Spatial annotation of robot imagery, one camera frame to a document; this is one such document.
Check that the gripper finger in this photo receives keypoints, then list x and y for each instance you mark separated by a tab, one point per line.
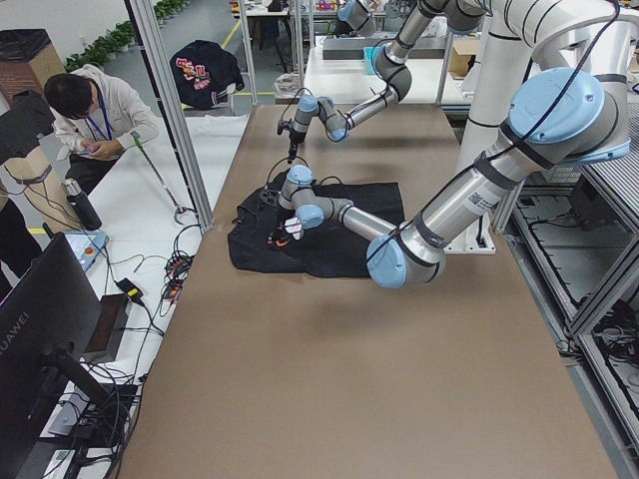
293	153

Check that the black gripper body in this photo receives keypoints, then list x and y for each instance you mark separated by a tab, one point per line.
295	141
280	218

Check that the black t-shirt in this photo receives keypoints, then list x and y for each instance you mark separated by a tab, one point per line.
329	250

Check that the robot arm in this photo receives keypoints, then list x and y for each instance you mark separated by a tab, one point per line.
388	59
559	116

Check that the blue plastic tray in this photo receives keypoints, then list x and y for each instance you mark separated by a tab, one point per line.
369	57

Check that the dark varsity jacket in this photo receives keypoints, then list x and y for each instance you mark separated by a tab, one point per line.
203	71

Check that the grabber stick tool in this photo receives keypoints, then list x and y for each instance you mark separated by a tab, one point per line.
179	209

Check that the black power adapter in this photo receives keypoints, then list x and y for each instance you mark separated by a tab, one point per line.
130	289

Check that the black water bottle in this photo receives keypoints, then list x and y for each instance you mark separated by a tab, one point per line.
81	205

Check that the blue teach pendant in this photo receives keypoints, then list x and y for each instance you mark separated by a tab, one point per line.
86	246

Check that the seated person white hoodie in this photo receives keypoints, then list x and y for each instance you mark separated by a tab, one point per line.
97	117

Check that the dark wooden box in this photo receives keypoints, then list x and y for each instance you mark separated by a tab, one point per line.
108	334

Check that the black Huawei monitor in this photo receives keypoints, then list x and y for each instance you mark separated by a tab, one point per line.
47	322

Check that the brown cardboard bin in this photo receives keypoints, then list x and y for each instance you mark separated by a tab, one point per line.
28	60

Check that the aluminium frame post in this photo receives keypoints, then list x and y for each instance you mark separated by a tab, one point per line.
148	36

